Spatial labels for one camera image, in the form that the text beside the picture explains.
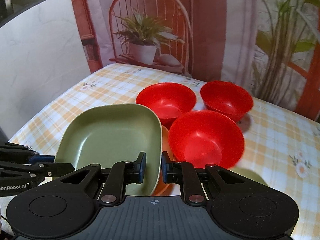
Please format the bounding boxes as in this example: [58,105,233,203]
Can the orange square plate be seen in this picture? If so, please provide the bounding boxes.
[152,126,179,196]

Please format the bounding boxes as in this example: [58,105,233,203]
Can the red bowl front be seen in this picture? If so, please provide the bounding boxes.
[169,110,245,168]

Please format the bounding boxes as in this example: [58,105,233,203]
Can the red bowl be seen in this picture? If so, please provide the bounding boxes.
[169,110,245,168]
[200,81,253,122]
[136,82,197,129]

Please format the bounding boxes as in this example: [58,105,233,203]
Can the green square plate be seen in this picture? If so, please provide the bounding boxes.
[55,104,162,196]

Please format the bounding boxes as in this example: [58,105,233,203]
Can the yellow plaid tablecloth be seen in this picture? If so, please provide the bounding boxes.
[11,63,319,239]

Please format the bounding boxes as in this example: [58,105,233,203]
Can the printed room backdrop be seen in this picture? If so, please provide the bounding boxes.
[72,0,319,121]

